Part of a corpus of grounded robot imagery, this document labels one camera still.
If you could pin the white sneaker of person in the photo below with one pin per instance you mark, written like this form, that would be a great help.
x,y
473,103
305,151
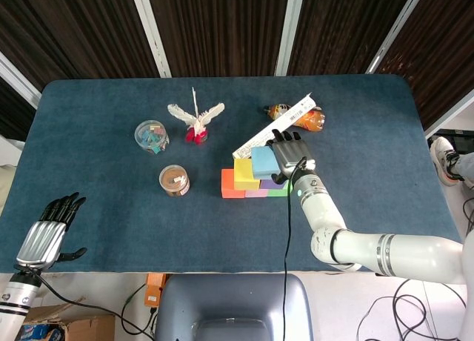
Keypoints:
x,y
446,157

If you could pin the purple foam cube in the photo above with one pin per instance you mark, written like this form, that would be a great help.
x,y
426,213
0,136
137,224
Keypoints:
x,y
272,183

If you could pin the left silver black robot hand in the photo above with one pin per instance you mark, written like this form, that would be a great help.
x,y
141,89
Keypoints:
x,y
40,241

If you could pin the clear jar with brown contents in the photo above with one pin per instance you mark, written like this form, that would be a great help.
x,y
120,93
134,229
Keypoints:
x,y
174,180

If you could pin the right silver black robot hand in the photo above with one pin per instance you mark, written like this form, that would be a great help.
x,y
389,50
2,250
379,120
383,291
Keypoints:
x,y
290,152

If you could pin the yellow foam cube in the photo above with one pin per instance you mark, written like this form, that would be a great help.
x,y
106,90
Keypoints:
x,y
244,174

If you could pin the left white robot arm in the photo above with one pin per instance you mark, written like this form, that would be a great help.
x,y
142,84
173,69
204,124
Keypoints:
x,y
15,304

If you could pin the pink foam cube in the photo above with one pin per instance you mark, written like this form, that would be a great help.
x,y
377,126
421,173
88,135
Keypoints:
x,y
256,193

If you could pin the orange snack bag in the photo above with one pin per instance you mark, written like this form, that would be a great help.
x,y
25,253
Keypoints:
x,y
311,120

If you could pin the dark blue table cloth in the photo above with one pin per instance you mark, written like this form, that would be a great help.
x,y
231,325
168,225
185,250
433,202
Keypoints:
x,y
111,207

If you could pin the white feather shuttlecock toy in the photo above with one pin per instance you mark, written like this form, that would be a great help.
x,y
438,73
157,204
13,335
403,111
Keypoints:
x,y
196,120

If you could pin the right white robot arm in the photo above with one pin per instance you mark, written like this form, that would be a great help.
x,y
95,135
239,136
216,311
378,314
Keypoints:
x,y
370,241

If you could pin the long white printed box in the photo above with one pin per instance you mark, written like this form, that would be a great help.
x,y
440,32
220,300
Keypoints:
x,y
276,128

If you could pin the light blue foam cube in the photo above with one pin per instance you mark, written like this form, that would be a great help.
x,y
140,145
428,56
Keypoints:
x,y
264,160

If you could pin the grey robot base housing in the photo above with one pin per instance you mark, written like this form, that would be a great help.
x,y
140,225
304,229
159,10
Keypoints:
x,y
233,311

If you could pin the cardboard box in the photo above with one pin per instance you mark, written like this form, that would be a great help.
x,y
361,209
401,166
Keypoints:
x,y
70,324

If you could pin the clear jar of coloured blocks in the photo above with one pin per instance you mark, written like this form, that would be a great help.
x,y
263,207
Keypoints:
x,y
151,137

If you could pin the orange device under table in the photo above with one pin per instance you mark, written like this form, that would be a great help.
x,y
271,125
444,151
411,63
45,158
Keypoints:
x,y
153,291

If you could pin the orange foam cube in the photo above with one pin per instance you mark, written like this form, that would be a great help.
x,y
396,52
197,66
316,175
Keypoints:
x,y
228,187

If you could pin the green foam cube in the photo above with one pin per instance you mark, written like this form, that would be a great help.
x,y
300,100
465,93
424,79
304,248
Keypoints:
x,y
278,192

